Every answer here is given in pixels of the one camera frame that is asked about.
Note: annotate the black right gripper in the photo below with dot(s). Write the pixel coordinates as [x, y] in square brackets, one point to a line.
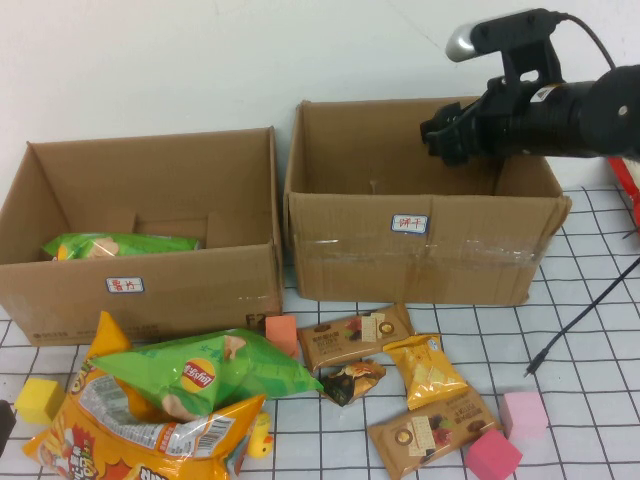
[500, 125]

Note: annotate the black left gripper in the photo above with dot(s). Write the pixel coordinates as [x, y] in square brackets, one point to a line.
[5, 422]

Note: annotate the large green Lay's chip bag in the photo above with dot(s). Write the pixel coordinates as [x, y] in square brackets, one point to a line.
[150, 245]

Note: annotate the dark brown gold snack packet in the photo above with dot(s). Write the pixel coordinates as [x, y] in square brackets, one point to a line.
[352, 382]

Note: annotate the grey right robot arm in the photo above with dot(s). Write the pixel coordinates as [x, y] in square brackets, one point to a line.
[610, 110]

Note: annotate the red snack packet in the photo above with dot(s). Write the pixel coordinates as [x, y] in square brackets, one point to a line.
[627, 185]

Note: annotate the yellow foam cube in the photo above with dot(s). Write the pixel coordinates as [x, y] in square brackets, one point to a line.
[37, 402]

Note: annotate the orange chip bag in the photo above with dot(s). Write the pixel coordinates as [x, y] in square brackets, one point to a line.
[100, 450]

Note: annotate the white label on taped box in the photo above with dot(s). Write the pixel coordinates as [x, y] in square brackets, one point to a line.
[409, 224]

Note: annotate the clear packing tape strip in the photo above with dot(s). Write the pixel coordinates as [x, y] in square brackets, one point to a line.
[490, 255]

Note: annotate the tall taped cardboard box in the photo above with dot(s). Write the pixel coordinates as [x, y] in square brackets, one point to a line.
[350, 260]

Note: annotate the white label on low box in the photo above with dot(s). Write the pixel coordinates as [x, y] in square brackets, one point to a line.
[125, 285]

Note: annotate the yellow cracker packet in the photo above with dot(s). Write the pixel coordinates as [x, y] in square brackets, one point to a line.
[425, 375]

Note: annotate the brown biscuit packet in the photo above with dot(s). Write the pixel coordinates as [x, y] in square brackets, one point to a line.
[420, 440]
[330, 345]

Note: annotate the small green Lay's chip bag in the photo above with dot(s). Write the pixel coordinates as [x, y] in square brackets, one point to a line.
[250, 370]

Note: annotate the yellow rubber duck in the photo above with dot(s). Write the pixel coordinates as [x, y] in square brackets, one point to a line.
[261, 440]

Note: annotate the orange foam block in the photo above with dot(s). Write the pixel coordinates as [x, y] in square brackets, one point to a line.
[281, 334]

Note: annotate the light pink foam cube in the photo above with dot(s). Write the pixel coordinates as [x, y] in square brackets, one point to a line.
[525, 415]

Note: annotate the low wide cardboard box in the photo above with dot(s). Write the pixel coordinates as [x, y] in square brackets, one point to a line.
[150, 170]

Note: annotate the white grid tablecloth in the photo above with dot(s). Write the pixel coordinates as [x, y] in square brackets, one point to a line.
[575, 400]

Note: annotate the dark pink foam cube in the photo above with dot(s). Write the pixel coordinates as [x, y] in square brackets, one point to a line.
[495, 452]

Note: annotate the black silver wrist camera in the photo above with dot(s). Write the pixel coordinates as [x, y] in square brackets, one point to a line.
[500, 27]

